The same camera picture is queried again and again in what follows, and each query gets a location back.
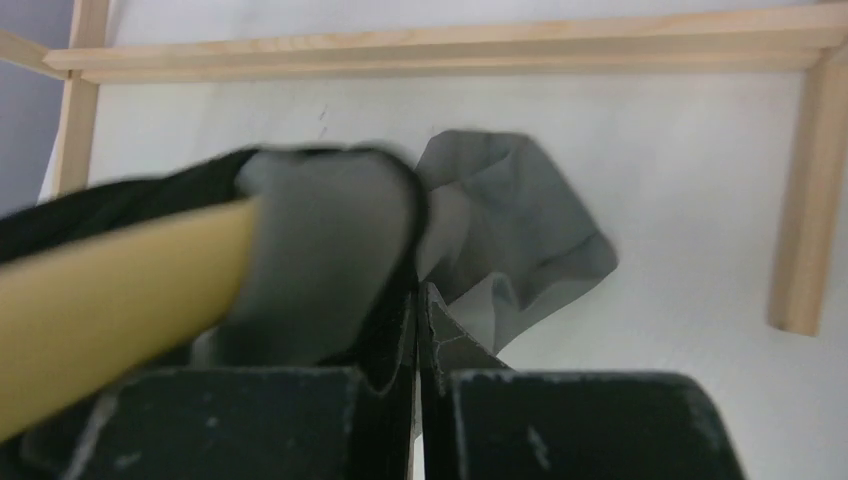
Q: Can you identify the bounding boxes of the grey pleated skirt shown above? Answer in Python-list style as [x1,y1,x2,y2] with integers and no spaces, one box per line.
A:
[0,129,621,369]

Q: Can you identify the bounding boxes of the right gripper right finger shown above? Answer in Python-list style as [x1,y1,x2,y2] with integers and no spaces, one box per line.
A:
[417,284,744,479]

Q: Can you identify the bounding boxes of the wooden clothes rack frame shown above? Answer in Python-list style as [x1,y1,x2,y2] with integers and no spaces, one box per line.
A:
[1,1,847,336]

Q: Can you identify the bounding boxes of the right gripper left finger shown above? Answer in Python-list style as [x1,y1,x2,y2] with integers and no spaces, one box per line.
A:
[19,294,416,479]

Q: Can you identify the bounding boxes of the yellow hanger with metal hook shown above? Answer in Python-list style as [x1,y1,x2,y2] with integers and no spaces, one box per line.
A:
[1,200,258,438]

